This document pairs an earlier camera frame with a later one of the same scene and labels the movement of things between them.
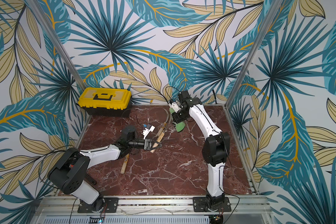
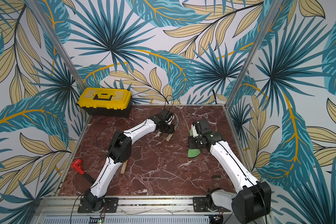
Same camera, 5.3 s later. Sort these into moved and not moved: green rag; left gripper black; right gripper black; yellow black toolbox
Moved: green rag; left gripper black; right gripper black
Not moved: yellow black toolbox
